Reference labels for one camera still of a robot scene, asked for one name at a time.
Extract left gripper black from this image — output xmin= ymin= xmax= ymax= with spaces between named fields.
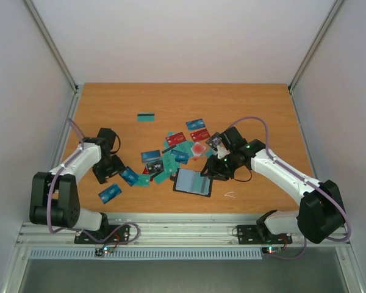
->
xmin=93 ymin=154 xmax=126 ymax=184

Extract teal VIP card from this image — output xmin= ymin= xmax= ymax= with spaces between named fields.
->
xmin=192 ymin=176 xmax=212 ymax=197

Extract black leather card holder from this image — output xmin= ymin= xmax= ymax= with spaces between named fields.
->
xmin=170 ymin=168 xmax=213 ymax=197

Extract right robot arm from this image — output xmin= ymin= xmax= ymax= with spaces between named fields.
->
xmin=201 ymin=127 xmax=346 ymax=244

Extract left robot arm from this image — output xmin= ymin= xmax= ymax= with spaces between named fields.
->
xmin=29 ymin=128 xmax=125 ymax=243

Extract white red pattern card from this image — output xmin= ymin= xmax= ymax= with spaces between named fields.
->
xmin=191 ymin=142 xmax=206 ymax=161

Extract black VIP card right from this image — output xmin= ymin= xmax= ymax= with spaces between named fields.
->
xmin=206 ymin=132 xmax=221 ymax=150

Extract black vip card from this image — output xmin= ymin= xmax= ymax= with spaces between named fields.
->
xmin=146 ymin=159 xmax=164 ymax=175
xmin=206 ymin=132 xmax=221 ymax=150

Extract red VIP card upper right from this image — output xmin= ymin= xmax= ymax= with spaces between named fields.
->
xmin=190 ymin=128 xmax=211 ymax=142

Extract red vip card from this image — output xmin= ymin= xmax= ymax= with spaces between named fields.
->
xmin=190 ymin=128 xmax=211 ymax=142
xmin=165 ymin=132 xmax=187 ymax=147

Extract teal card small lower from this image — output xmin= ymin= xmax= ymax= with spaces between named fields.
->
xmin=135 ymin=174 xmax=151 ymax=187

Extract teal card long centre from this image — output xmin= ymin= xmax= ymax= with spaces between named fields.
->
xmin=154 ymin=153 xmax=178 ymax=184

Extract blue card striped left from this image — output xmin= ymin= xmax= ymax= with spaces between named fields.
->
xmin=141 ymin=150 xmax=161 ymax=163

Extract black VIP card centre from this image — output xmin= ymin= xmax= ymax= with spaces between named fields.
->
xmin=146 ymin=159 xmax=164 ymax=175

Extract red VIP card upper left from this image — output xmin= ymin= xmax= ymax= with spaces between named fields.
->
xmin=165 ymin=132 xmax=187 ymax=147

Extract blue card top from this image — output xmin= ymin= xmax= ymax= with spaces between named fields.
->
xmin=185 ymin=118 xmax=206 ymax=131

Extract teal card magnetic stripe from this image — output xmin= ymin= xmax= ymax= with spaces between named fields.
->
xmin=137 ymin=113 xmax=155 ymax=122

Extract left circuit board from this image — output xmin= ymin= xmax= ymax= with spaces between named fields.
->
xmin=95 ymin=247 xmax=115 ymax=257

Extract circuit board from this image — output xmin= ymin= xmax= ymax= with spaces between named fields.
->
xmin=95 ymin=247 xmax=115 ymax=257
xmin=262 ymin=246 xmax=285 ymax=255

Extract right circuit board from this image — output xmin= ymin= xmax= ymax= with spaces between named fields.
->
xmin=262 ymin=246 xmax=285 ymax=255

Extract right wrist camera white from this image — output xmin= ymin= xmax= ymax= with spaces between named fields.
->
xmin=216 ymin=143 xmax=230 ymax=159

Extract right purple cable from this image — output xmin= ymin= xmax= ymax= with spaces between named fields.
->
xmin=222 ymin=115 xmax=352 ymax=260

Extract purple cable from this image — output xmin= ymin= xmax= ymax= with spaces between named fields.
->
xmin=47 ymin=118 xmax=140 ymax=246
xmin=222 ymin=115 xmax=352 ymax=260

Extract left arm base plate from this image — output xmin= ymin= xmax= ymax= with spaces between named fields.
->
xmin=74 ymin=225 xmax=131 ymax=245

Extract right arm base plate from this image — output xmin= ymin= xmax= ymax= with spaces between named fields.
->
xmin=235 ymin=225 xmax=293 ymax=245

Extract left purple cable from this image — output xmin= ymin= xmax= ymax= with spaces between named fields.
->
xmin=47 ymin=118 xmax=140 ymax=246

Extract aluminium rail frame front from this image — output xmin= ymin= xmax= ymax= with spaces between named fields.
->
xmin=16 ymin=212 xmax=351 ymax=248

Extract grey slotted cable duct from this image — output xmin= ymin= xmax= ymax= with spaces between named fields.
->
xmin=29 ymin=247 xmax=262 ymax=261

